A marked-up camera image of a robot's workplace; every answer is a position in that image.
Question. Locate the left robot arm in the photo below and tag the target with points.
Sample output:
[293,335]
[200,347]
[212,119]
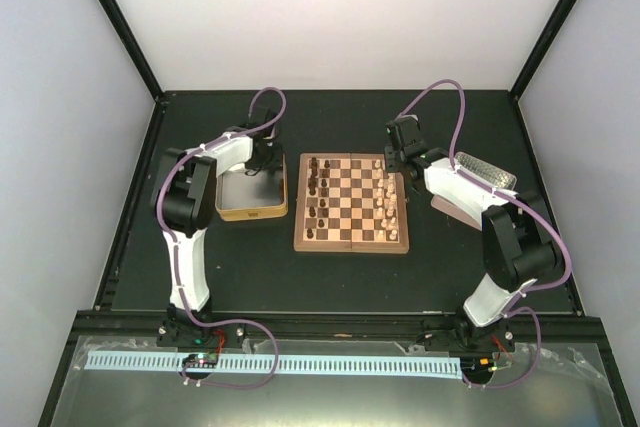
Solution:
[184,201]

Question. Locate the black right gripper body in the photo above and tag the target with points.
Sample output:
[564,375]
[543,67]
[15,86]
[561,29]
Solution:
[391,165]

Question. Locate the black frame post left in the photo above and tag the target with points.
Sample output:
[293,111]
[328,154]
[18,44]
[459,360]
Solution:
[127,38]

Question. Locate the black frame post right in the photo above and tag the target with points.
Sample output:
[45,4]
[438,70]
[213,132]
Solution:
[550,31]

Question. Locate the white slotted cable duct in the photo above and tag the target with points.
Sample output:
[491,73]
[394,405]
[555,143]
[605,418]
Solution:
[265,364]

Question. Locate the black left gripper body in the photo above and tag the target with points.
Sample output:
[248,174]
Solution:
[269,161]

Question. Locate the yellow metal tin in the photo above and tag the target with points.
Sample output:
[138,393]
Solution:
[248,195]

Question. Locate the wooden chess board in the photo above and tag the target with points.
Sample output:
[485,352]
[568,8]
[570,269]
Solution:
[351,225]

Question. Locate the controller board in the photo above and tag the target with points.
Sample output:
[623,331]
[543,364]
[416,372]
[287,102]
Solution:
[201,360]
[479,364]

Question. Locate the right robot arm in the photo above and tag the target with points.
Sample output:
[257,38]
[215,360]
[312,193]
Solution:
[517,248]

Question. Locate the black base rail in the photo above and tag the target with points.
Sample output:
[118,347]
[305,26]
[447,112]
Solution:
[435,332]

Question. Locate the white queen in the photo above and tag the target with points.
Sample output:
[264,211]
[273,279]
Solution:
[392,202]

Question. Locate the black frame post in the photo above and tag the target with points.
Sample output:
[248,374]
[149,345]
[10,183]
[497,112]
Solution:
[127,38]
[550,31]

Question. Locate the right controller board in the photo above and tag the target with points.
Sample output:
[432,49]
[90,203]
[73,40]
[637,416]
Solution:
[479,364]

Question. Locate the dark king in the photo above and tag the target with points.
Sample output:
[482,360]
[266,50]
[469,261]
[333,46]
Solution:
[312,187]

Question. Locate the left controller board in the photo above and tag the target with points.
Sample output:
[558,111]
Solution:
[201,360]

